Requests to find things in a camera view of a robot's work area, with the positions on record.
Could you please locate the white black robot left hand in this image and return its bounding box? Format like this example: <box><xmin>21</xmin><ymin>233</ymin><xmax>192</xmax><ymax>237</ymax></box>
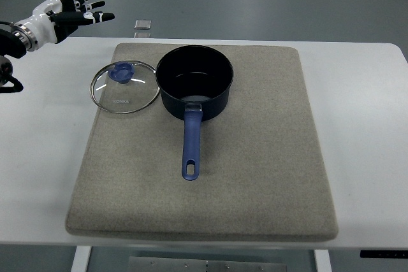
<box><xmin>11</xmin><ymin>0</ymin><xmax>115</xmax><ymax>52</ymax></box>

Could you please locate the glass pot lid blue knob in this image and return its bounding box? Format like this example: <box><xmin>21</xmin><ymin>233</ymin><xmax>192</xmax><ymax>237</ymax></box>
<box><xmin>89</xmin><ymin>61</ymin><xmax>160</xmax><ymax>114</ymax></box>

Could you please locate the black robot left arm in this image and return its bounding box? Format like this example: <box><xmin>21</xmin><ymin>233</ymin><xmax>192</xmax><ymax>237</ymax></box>
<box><xmin>1</xmin><ymin>21</ymin><xmax>27</xmax><ymax>94</ymax></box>

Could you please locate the silver floor outlet plate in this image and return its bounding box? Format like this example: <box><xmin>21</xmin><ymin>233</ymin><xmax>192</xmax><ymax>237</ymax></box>
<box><xmin>134</xmin><ymin>19</ymin><xmax>152</xmax><ymax>30</ymax></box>

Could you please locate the white left table leg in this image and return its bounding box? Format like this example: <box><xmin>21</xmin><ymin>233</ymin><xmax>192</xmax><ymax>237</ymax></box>
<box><xmin>71</xmin><ymin>246</ymin><xmax>92</xmax><ymax>272</ymax></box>

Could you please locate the white table leg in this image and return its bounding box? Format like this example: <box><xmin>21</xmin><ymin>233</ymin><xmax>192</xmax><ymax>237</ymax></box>
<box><xmin>71</xmin><ymin>246</ymin><xmax>92</xmax><ymax>272</ymax></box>
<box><xmin>314</xmin><ymin>250</ymin><xmax>333</xmax><ymax>272</ymax></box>

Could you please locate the beige fabric mat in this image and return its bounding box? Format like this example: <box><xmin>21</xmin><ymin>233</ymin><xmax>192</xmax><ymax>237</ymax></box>
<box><xmin>66</xmin><ymin>45</ymin><xmax>338</xmax><ymax>242</ymax></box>

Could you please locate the white right table leg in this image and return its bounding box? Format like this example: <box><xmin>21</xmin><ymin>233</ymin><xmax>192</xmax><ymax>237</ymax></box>
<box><xmin>314</xmin><ymin>250</ymin><xmax>333</xmax><ymax>272</ymax></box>

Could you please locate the black table control panel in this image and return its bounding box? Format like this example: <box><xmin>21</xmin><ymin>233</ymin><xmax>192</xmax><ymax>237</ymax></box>
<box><xmin>360</xmin><ymin>250</ymin><xmax>408</xmax><ymax>259</ymax></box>

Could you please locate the dark blue saucepan blue handle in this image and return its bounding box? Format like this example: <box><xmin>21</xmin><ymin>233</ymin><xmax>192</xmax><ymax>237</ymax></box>
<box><xmin>156</xmin><ymin>45</ymin><xmax>234</xmax><ymax>181</ymax></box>

